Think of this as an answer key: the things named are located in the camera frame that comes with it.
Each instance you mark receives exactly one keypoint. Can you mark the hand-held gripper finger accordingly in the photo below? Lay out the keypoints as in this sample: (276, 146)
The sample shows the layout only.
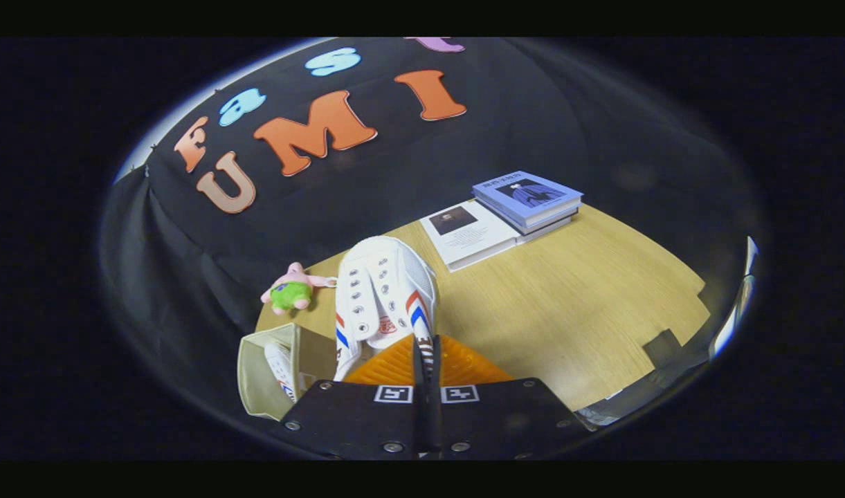
(421, 408)
(437, 408)

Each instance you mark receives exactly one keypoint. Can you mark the white shoe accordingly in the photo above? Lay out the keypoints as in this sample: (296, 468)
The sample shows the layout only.
(280, 370)
(387, 277)

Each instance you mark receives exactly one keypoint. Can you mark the beige fabric storage box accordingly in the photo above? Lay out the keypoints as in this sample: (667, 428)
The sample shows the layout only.
(256, 380)

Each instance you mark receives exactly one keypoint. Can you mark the white book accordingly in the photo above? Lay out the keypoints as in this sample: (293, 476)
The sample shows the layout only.
(470, 238)

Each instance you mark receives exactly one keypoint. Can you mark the pink green plush toy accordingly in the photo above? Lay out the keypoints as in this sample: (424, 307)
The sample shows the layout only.
(291, 294)

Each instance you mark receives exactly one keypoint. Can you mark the thin grey-blue book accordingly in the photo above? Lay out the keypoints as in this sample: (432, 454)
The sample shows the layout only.
(557, 227)

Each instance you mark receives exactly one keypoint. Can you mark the blue book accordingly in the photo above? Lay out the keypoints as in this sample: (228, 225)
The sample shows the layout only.
(526, 194)

